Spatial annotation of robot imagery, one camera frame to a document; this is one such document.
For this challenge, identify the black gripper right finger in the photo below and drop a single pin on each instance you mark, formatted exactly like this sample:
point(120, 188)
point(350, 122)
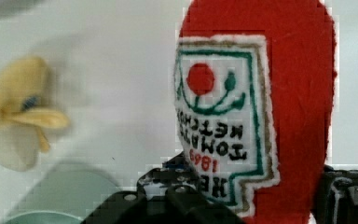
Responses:
point(336, 201)

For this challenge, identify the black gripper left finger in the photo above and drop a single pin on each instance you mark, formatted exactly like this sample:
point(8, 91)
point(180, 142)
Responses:
point(165, 195)

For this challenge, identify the red plush ketchup bottle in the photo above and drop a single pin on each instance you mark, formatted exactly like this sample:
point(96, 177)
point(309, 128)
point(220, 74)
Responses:
point(253, 92)

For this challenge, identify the green metal cup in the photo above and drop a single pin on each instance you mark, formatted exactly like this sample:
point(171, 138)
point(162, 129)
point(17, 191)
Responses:
point(66, 194)

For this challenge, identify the yellow plush peeled banana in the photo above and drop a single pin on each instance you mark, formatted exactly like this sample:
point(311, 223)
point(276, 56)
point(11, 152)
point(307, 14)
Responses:
point(23, 118)

